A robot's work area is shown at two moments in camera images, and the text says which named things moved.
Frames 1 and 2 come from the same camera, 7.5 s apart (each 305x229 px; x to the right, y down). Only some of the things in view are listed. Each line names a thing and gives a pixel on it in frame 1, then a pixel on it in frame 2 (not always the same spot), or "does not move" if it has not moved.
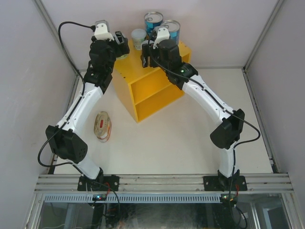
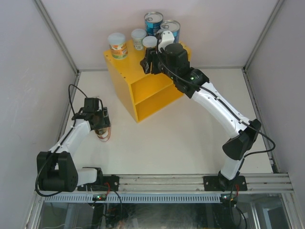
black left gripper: (123, 48) to (105, 121)
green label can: (138, 36) does not move
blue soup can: (152, 20) does not move
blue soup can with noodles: (173, 27) does not move
